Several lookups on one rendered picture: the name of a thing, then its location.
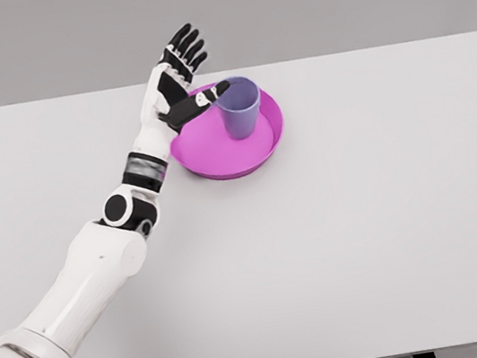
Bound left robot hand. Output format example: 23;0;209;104
125;18;239;137

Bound purple cup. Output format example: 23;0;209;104
212;73;268;144

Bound pink plate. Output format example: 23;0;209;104
160;72;293;189

